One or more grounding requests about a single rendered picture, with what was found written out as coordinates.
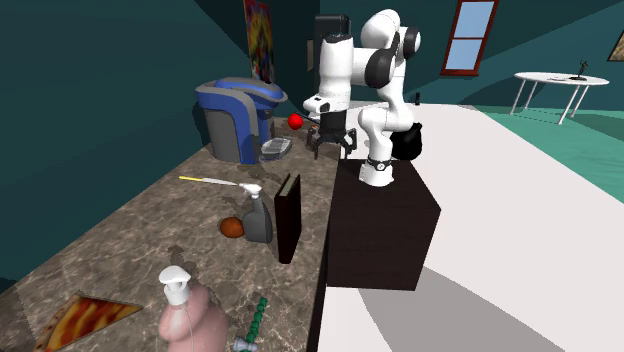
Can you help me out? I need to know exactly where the dark robot stand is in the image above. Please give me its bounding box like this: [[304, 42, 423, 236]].
[[324, 157, 443, 293]]

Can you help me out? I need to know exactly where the framed wall picture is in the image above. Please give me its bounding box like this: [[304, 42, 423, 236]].
[[606, 35, 624, 64]]

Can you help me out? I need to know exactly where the grey spray bottle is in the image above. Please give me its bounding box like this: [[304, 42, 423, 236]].
[[238, 182, 275, 244]]

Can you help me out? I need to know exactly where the brown egg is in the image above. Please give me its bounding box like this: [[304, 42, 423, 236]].
[[218, 216, 246, 240]]

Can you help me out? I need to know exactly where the colourful wall poster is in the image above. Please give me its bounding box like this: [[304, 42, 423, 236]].
[[242, 0, 276, 84]]

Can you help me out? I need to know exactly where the yellow handled knife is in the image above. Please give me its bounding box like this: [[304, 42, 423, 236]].
[[177, 174, 241, 188]]

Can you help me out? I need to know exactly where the pizza slice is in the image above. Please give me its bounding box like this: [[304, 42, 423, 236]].
[[32, 290, 145, 352]]

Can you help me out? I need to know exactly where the white round table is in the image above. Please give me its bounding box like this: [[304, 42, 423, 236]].
[[508, 59, 611, 126]]

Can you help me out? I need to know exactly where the red framed window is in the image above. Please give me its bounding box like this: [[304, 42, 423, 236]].
[[439, 0, 501, 78]]

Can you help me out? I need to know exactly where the black book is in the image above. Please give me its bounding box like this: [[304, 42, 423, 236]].
[[273, 172, 303, 265]]

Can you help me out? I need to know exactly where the green handled tool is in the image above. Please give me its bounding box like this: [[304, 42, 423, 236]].
[[231, 296, 270, 352]]

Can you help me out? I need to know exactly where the blue grey coffee machine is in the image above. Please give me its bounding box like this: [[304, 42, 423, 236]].
[[194, 76, 294, 166]]

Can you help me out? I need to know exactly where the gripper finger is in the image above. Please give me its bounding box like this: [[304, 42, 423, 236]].
[[305, 127, 327, 161], [339, 128, 359, 161]]

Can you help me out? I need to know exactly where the pink soap pump bottle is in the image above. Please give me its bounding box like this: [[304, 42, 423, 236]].
[[157, 264, 231, 352]]

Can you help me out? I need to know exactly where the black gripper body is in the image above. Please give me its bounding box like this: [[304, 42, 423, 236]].
[[318, 110, 349, 144]]

